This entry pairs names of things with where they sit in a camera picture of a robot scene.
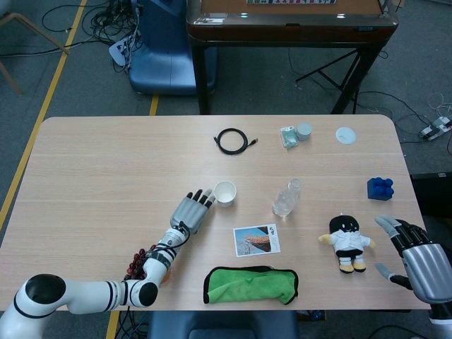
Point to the dark robot base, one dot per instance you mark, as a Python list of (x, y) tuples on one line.
[(219, 326)]

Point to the black and white plush doll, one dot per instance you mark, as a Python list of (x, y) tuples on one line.
[(347, 243)]

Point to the blue machine base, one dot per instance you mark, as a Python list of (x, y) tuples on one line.
[(162, 63)]

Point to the white power strip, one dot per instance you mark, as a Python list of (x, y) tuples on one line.
[(120, 51)]

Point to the row of mahjong tiles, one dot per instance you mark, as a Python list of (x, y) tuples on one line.
[(289, 2)]

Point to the blue building block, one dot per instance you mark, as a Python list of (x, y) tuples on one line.
[(378, 192)]

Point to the grey floor power strip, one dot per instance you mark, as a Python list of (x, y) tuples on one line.
[(432, 130)]

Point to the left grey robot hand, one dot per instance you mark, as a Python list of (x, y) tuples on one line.
[(189, 213)]

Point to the black tripod stand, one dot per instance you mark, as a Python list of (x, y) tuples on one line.
[(347, 84)]

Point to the red grape bunch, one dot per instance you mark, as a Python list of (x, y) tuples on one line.
[(136, 265)]

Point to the clear plastic bottle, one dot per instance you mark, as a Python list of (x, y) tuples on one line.
[(284, 203)]

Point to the pale green packet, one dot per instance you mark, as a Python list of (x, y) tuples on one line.
[(289, 137)]

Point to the brown mahjong table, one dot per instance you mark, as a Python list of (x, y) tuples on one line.
[(289, 33)]

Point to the palace roof postcard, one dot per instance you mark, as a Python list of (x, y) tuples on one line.
[(257, 240)]

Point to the small grey cylinder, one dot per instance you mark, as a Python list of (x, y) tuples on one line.
[(304, 131)]

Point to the green cloth with black edge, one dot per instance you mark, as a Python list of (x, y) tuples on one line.
[(247, 286)]

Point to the white paper cup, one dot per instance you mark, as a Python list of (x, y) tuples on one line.
[(225, 192)]

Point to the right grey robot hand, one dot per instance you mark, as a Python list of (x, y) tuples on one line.
[(427, 268)]

